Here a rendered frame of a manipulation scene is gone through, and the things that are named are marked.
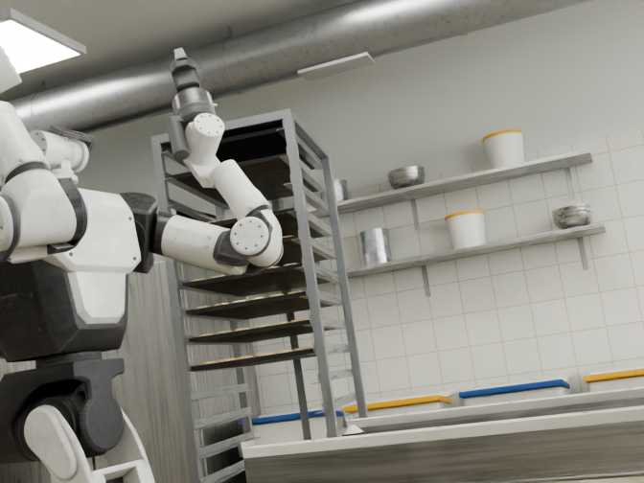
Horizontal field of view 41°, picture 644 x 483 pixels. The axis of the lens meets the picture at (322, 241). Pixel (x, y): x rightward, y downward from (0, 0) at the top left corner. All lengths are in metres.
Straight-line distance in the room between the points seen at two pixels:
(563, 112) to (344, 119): 1.38
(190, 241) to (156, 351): 3.29
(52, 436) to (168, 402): 3.43
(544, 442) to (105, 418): 0.89
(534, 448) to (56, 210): 0.72
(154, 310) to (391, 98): 2.02
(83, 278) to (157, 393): 3.48
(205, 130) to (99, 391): 0.57
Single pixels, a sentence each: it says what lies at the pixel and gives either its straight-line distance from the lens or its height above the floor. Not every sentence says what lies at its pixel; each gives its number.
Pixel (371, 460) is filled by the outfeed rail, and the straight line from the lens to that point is 1.03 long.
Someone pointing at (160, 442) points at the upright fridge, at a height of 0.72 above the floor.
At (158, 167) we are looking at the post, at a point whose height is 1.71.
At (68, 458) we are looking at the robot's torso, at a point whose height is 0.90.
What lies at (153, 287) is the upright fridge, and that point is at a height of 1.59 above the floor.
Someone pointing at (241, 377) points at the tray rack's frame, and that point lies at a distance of 3.35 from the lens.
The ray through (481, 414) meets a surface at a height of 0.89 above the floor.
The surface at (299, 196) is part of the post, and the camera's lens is 2.70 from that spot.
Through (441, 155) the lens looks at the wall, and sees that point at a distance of 5.44.
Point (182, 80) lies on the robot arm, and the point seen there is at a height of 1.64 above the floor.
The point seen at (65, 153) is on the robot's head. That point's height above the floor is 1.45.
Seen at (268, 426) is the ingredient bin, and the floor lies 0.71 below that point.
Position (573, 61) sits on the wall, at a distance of 5.46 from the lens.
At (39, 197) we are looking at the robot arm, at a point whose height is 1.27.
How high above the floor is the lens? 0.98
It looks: 9 degrees up
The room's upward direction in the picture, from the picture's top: 8 degrees counter-clockwise
